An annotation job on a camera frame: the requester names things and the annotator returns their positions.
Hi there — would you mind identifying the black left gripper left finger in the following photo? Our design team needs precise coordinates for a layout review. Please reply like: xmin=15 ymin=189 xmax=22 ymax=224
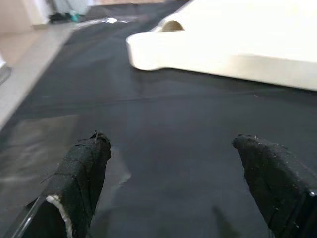
xmin=11 ymin=130 xmax=112 ymax=238

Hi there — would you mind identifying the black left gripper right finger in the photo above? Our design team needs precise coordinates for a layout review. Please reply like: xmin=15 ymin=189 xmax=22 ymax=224
xmin=231 ymin=134 xmax=317 ymax=238

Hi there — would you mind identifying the white plastic table top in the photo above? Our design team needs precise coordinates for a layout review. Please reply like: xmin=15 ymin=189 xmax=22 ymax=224
xmin=125 ymin=0 xmax=317 ymax=92

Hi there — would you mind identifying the black table cloth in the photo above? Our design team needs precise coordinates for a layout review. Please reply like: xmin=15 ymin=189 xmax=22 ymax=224
xmin=0 ymin=0 xmax=317 ymax=238

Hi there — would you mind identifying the green floor mop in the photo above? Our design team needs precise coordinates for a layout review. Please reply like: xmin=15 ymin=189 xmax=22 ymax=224
xmin=48 ymin=11 xmax=81 ymax=23

